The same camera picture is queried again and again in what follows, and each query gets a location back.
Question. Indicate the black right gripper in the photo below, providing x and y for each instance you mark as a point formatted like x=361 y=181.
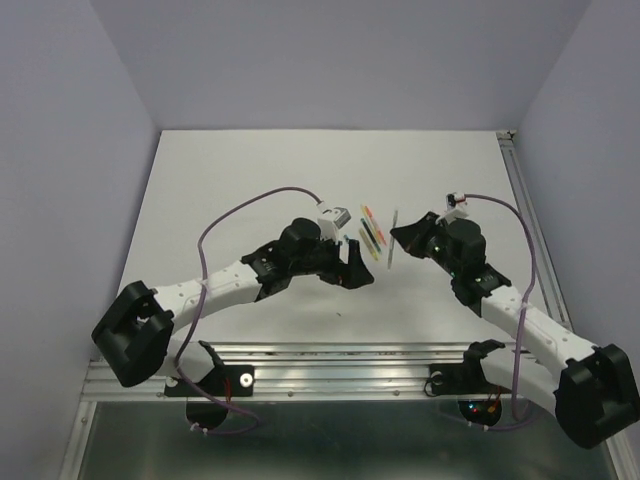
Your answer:
x=411 y=235

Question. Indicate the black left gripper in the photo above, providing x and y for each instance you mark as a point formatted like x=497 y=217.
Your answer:
x=354 y=272

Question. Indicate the blue green pen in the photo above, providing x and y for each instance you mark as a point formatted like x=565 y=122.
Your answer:
x=392 y=239

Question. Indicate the red pen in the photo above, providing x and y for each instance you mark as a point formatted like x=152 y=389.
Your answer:
x=377 y=228

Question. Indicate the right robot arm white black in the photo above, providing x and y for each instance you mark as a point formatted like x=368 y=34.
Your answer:
x=590 y=390

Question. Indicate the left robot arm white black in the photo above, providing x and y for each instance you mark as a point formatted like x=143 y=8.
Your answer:
x=136 y=334

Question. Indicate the beige yellow pen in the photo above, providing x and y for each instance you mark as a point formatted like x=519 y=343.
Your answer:
x=369 y=246

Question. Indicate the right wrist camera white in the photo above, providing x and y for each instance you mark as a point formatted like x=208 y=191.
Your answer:
x=456 y=208

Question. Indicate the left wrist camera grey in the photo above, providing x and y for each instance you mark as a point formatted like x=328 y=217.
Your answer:
x=331 y=220

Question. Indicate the aluminium front rail frame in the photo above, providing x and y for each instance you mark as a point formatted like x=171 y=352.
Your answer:
x=328 y=412

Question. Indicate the aluminium right side rail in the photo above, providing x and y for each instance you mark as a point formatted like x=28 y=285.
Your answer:
x=547 y=278

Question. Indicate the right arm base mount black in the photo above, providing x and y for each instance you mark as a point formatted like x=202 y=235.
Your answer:
x=468 y=378

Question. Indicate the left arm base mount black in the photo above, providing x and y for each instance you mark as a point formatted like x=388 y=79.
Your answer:
x=220 y=384

